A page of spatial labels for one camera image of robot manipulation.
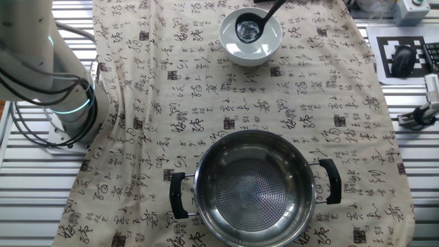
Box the black ladle with red trim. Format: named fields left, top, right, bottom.
left=235, top=0, right=287, bottom=45

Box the white bowl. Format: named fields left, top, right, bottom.
left=218, top=6, right=283, bottom=68

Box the calligraphy print tablecloth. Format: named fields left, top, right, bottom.
left=51, top=0, right=416, bottom=247

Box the black white checkerboard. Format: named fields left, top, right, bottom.
left=365, top=25, right=439, bottom=86

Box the clear plastic container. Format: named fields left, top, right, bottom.
left=355, top=0, right=385, bottom=20

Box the black computer mouse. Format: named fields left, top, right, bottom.
left=390, top=45, right=417, bottom=78

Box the grey box with green button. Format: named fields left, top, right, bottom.
left=392, top=0, right=431, bottom=27

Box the black keyboard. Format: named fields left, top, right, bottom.
left=422, top=42, right=439, bottom=73

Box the steel pot with black handle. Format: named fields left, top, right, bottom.
left=169, top=129, right=343, bottom=247

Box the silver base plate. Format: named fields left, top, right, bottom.
left=46, top=113, right=91, bottom=156

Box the grey cable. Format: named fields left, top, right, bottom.
left=54, top=21, right=96, bottom=44

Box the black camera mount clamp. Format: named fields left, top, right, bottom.
left=396, top=102, right=439, bottom=131

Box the grey depth camera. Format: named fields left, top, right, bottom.
left=424, top=73, right=439, bottom=113

